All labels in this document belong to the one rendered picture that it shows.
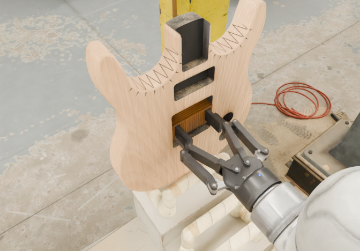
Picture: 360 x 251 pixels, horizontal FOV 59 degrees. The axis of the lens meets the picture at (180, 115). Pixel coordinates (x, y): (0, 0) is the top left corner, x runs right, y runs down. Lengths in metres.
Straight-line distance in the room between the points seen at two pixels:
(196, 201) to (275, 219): 0.37
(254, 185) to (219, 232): 0.40
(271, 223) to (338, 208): 0.21
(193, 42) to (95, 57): 0.17
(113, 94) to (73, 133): 2.04
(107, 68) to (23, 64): 2.84
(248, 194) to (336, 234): 0.23
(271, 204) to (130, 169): 0.27
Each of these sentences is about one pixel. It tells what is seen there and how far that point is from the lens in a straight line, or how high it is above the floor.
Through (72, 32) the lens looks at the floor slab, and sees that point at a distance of 3.54.
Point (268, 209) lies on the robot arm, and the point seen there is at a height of 1.41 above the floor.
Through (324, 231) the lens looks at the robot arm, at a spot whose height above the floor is 1.58.
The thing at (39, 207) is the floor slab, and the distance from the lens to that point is 2.25.
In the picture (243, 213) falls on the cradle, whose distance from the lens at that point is 0.91.
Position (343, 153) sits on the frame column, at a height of 0.37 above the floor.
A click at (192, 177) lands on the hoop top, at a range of 0.76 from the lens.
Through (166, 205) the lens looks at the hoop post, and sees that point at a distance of 0.78.
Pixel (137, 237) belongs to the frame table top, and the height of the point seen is 0.93.
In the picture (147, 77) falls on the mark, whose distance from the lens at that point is 0.54.
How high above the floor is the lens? 1.87
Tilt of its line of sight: 49 degrees down
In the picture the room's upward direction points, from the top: straight up
